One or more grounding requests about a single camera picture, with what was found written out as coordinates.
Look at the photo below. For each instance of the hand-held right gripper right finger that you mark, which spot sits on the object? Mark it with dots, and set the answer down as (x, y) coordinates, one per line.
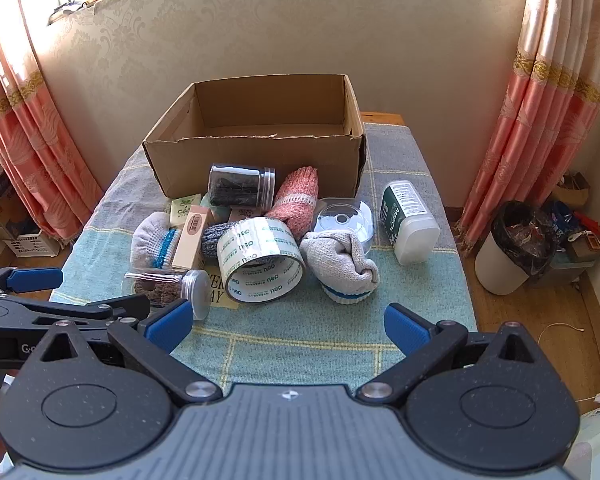
(405, 327)

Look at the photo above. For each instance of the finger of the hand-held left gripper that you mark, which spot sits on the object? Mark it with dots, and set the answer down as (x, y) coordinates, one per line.
(35, 279)
(80, 309)

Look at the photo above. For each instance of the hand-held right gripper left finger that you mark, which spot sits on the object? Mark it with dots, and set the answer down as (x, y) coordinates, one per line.
(167, 324)

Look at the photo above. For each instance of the small clear jar brown contents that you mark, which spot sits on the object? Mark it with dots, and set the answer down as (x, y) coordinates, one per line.
(197, 292)

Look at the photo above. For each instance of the white sock with blue stripes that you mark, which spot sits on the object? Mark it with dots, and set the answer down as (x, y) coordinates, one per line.
(147, 240)

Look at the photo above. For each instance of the pink cardboard box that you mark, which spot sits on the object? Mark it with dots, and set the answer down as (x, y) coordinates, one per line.
(192, 240)

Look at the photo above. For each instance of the dark grey knit sock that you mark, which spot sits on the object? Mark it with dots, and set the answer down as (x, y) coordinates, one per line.
(212, 240)

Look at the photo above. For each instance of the grey white sock blue band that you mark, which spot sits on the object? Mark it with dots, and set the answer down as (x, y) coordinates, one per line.
(335, 260)

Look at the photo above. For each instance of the white bottle with green label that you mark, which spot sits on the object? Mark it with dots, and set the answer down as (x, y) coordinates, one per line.
(410, 230)

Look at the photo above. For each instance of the clear packing tape roll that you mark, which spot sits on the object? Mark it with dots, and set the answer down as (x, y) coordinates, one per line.
(245, 245)

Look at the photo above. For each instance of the green white tissue packet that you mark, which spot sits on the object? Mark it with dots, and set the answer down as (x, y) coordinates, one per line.
(185, 210)

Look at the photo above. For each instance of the clear round plastic container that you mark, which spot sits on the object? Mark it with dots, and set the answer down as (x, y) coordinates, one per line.
(345, 217)

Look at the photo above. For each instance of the clear jar of black clips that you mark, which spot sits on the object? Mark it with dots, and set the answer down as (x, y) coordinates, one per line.
(235, 185)

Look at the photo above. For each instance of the pink knit sock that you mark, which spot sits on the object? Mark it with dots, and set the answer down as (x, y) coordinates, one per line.
(295, 200)

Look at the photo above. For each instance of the white plastic basket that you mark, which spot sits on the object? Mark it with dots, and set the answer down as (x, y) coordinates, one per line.
(27, 246)

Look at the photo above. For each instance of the dark printed carton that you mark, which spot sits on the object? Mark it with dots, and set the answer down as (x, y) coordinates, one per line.
(0, 195)

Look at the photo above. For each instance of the checked grey green table cloth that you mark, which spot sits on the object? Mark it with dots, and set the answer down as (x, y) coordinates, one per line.
(305, 340)

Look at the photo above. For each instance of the white bin with black bag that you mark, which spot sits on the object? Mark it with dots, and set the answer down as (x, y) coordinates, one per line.
(500, 265)

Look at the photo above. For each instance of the pink curtain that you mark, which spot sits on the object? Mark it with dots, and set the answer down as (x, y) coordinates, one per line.
(30, 135)
(530, 135)

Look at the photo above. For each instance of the grey storage box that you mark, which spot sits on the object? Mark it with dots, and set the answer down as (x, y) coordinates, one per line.
(565, 267)

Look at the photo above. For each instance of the blue plastic bag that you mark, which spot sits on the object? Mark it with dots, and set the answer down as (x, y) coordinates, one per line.
(560, 215)

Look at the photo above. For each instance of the wooden desk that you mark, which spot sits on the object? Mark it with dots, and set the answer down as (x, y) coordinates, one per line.
(380, 117)

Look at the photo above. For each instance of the red tool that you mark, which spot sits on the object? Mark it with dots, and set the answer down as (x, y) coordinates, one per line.
(592, 225)

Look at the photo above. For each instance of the brown paper bag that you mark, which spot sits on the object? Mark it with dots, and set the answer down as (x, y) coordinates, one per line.
(572, 187)

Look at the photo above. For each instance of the dark toy car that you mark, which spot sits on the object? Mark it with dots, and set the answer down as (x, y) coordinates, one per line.
(65, 10)

